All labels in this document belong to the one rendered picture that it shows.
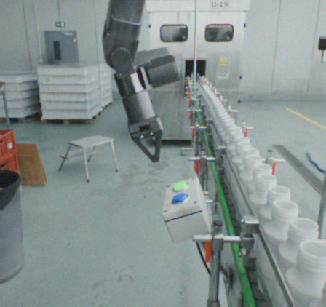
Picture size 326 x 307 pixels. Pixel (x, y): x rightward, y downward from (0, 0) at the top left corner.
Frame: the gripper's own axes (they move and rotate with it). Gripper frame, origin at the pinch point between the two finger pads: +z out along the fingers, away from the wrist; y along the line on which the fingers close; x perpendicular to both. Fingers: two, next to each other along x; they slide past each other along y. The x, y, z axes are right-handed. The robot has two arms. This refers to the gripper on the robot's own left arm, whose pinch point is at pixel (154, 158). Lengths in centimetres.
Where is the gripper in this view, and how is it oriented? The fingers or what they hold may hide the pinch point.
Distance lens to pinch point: 68.6
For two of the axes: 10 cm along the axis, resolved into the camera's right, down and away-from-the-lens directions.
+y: -1.1, -2.4, 9.6
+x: -9.5, 3.1, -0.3
